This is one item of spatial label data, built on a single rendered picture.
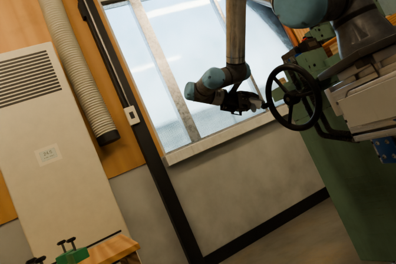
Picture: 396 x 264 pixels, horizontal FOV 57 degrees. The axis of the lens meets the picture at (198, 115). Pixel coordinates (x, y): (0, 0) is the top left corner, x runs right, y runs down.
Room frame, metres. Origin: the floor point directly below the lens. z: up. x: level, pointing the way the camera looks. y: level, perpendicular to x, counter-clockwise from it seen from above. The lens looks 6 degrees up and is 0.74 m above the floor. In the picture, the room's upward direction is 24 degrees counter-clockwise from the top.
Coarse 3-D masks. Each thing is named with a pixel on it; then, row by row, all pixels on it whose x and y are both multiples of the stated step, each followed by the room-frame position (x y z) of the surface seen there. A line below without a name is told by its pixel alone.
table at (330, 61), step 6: (336, 54) 1.47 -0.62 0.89; (324, 60) 1.53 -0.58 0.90; (330, 60) 1.51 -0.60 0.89; (336, 60) 1.48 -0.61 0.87; (330, 66) 1.52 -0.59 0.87; (312, 72) 1.48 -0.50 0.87; (318, 72) 1.47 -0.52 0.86; (318, 78) 1.54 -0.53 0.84; (288, 84) 1.73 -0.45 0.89; (300, 84) 1.55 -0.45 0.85; (276, 90) 1.80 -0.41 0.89; (282, 90) 1.77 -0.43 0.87; (288, 90) 1.75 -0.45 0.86; (276, 96) 1.82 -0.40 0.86; (282, 96) 1.79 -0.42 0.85
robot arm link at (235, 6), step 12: (228, 0) 1.24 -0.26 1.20; (240, 0) 1.24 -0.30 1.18; (228, 12) 1.27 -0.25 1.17; (240, 12) 1.26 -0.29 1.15; (228, 24) 1.29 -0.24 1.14; (240, 24) 1.28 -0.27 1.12; (228, 36) 1.31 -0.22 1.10; (240, 36) 1.30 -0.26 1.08; (228, 48) 1.34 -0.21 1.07; (240, 48) 1.33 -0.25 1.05; (228, 60) 1.36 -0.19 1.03; (240, 60) 1.35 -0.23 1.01; (240, 72) 1.38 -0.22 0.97
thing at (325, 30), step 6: (330, 24) 1.70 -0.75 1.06; (312, 30) 1.65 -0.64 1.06; (318, 30) 1.64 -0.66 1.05; (324, 30) 1.67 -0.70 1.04; (330, 30) 1.69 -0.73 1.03; (306, 36) 1.69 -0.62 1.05; (312, 36) 1.66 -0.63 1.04; (318, 36) 1.64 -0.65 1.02; (324, 36) 1.66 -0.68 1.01; (330, 36) 1.68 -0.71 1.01; (324, 42) 1.69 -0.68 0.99
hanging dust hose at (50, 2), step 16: (48, 0) 2.37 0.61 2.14; (48, 16) 2.38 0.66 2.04; (64, 16) 2.40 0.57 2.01; (64, 32) 2.37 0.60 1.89; (64, 48) 2.37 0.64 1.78; (80, 48) 2.45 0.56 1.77; (64, 64) 2.38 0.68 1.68; (80, 64) 2.37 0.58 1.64; (80, 80) 2.36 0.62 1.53; (80, 96) 2.38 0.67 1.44; (96, 96) 2.38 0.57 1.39; (96, 112) 2.36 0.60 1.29; (96, 128) 2.36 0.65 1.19; (112, 128) 2.40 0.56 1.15
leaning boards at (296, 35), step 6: (282, 24) 3.18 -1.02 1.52; (288, 30) 3.18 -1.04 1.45; (294, 30) 3.16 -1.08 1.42; (300, 30) 3.18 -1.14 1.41; (306, 30) 3.21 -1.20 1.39; (288, 36) 3.18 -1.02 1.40; (294, 36) 3.18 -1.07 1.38; (300, 36) 3.17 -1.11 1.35; (294, 42) 3.17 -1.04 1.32; (300, 42) 3.16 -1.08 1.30
